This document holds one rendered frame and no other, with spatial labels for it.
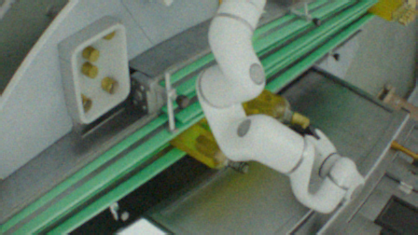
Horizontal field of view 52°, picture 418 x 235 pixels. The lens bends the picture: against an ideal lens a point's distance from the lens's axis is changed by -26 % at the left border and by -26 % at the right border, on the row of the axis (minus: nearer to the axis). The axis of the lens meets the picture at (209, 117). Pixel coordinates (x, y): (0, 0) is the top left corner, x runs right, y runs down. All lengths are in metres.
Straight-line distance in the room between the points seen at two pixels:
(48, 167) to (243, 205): 0.53
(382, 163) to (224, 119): 0.66
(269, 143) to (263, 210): 0.38
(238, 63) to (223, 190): 0.53
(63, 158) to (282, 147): 0.56
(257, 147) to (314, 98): 0.83
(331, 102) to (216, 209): 0.64
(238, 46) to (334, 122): 0.80
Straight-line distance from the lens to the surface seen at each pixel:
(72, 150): 1.33
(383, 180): 1.56
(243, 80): 0.99
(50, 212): 1.20
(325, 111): 1.78
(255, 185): 1.45
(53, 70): 1.29
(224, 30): 1.02
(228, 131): 1.09
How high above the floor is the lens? 1.78
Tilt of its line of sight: 35 degrees down
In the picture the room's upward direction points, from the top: 118 degrees clockwise
